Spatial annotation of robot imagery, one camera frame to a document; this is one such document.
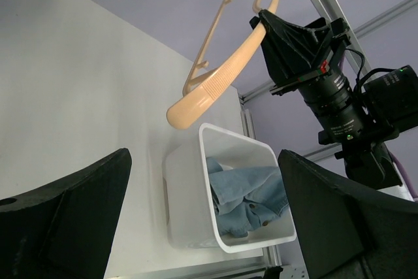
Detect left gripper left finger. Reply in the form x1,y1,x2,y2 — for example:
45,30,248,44
1,148,132,278

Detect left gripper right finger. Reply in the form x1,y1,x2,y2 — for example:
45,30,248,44
278,150,417,278

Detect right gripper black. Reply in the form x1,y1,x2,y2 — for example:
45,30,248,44
249,9,349,95

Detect beige plastic hanger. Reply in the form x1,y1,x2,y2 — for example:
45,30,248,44
166,0,280,129

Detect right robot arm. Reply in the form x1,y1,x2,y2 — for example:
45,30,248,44
249,10,417,193

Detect white plastic basket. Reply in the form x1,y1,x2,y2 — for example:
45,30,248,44
165,123,297,254

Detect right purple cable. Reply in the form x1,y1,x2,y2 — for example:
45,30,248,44
390,153,418,200

